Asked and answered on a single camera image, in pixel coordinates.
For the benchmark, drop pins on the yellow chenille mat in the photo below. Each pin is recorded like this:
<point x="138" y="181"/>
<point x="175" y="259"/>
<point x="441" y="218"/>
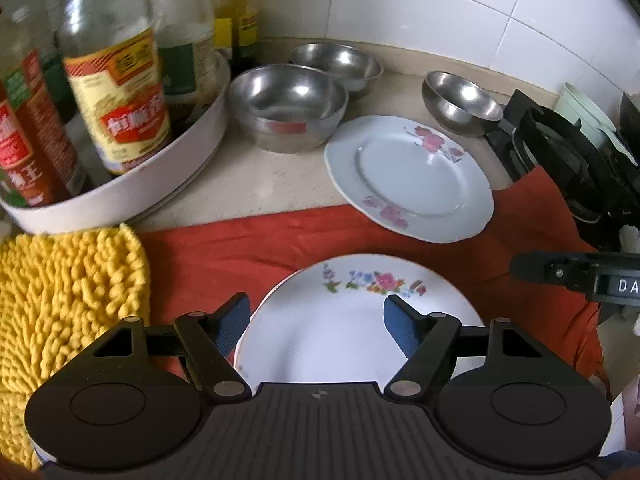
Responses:
<point x="65" y="310"/>

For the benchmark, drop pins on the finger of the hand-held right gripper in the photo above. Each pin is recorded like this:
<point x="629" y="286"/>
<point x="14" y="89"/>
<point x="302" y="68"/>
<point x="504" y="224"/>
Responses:
<point x="537" y="267"/>

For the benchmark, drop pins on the large stainless steel bowl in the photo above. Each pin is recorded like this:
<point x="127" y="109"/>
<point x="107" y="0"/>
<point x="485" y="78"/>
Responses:
<point x="285" y="105"/>

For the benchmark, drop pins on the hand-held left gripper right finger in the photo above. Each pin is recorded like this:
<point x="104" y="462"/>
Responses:
<point x="398" y="322"/>

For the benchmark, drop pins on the white plate colourful flower print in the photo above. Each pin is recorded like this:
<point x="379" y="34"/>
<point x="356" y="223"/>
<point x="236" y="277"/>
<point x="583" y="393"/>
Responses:
<point x="320" y="330"/>

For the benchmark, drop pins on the dark green bottle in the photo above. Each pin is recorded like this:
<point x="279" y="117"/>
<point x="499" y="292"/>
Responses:
<point x="57" y="85"/>

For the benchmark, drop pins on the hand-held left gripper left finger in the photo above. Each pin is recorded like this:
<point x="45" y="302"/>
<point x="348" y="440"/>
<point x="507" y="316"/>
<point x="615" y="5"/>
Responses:
<point x="233" y="321"/>

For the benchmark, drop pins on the red cloth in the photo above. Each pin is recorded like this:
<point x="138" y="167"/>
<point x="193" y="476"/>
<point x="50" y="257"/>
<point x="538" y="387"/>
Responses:
<point x="240" y="250"/>

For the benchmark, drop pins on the oil bottle yellow label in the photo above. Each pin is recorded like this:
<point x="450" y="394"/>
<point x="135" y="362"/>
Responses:
<point x="240" y="15"/>

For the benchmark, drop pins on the vinegar bottle yellow label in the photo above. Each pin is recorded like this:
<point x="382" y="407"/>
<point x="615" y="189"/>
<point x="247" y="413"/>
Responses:
<point x="120" y="85"/>

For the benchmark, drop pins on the clear bottle green label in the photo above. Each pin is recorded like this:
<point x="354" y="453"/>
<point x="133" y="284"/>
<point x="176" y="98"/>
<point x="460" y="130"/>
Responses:
<point x="182" y="60"/>

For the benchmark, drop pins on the white round bottle tray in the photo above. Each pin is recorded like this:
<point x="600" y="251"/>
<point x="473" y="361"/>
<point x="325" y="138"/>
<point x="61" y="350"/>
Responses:
<point x="165" y="165"/>

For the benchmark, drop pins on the white scalloped plate pink flowers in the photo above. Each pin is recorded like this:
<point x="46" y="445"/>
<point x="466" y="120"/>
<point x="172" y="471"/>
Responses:
<point x="405" y="175"/>

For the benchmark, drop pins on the red label sauce bottle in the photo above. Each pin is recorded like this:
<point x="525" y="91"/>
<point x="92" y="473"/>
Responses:
<point x="47" y="140"/>
<point x="9" y="160"/>

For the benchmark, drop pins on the black gas stove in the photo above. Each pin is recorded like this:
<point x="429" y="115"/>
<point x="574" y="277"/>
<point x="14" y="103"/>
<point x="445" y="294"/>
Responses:
<point x="565" y="155"/>

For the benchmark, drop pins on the pale green plastic container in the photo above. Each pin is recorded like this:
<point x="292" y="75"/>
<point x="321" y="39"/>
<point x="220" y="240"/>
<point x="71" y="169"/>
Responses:
<point x="582" y="112"/>

